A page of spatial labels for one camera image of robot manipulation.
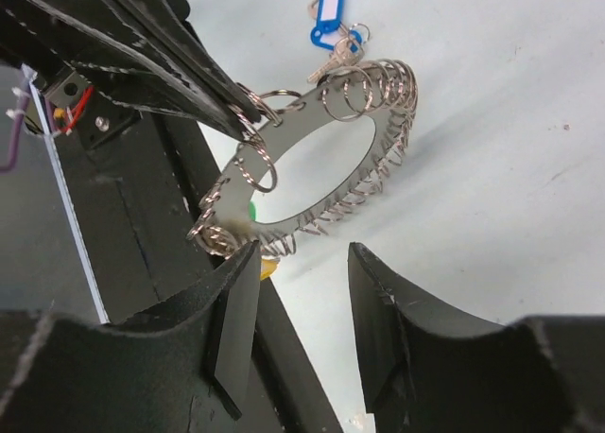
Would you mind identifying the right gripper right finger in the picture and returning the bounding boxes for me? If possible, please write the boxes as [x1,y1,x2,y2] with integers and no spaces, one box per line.
[348,243,604,432]

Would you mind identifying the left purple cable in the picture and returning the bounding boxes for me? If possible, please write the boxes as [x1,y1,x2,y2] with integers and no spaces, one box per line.
[0,87,34,173]

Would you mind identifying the yellow key tag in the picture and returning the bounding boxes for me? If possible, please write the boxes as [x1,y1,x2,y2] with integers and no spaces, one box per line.
[260,258,280,281]

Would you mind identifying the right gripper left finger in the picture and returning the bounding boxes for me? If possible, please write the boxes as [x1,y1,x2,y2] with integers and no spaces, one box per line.
[1,244,260,432]

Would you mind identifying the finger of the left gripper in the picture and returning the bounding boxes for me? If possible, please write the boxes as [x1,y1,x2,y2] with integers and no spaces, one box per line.
[101,0,261,124]
[1,0,245,141]

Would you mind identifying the metal disc keyring holder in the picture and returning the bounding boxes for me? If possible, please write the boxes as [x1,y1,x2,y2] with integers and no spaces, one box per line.
[187,59,419,259]

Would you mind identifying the blue tagged key bunch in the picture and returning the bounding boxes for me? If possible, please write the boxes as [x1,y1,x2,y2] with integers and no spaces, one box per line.
[307,0,372,83]

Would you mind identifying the green key tag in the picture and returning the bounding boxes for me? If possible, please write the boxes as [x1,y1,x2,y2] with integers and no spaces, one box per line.
[249,201,257,221]

